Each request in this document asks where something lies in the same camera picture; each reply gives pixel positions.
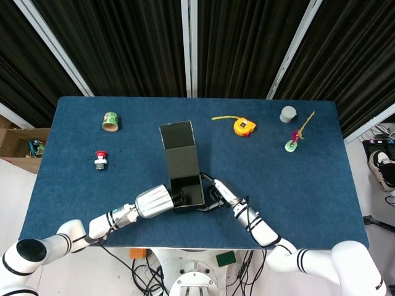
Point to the feather toy with green base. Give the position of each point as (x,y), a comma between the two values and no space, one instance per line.
(290,146)

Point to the grey cylindrical container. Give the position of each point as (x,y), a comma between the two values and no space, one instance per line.
(288,114)

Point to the red emergency stop button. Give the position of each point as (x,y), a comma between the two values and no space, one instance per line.
(100,158)

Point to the white partition frame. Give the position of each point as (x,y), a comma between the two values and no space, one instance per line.
(14,115)
(189,46)
(370,126)
(293,49)
(52,46)

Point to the black pleated curtain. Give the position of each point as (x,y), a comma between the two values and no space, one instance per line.
(351,55)
(240,46)
(123,46)
(21,71)

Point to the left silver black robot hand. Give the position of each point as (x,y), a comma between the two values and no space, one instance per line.
(154,202)

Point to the green block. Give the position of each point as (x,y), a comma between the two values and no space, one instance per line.
(226,259)

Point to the yellow tape measure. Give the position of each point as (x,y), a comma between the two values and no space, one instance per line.
(243,127)

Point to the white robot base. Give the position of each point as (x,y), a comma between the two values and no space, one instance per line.
(194,277)

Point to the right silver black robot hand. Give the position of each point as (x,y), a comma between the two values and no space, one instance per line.
(225,192)

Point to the white black sneaker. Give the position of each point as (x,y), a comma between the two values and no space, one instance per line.
(376,163)

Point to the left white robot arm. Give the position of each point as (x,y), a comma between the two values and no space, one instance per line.
(74,234)

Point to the orange block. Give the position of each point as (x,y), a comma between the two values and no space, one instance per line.
(137,253)

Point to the black foldable cardboard box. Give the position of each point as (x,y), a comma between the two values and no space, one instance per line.
(182,160)

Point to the person leg black trousers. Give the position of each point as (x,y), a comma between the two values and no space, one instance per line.
(389,169)

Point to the blue felt table mat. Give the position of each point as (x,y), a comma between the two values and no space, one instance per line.
(77,145)

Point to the green patterned tape roll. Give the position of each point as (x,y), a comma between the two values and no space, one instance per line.
(111,121)

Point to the brown cardboard carton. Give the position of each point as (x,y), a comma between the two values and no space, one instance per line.
(12,145)

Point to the black stand leg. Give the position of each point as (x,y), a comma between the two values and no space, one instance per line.
(379,223)

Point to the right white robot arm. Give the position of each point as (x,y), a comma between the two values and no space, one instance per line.
(262,231)

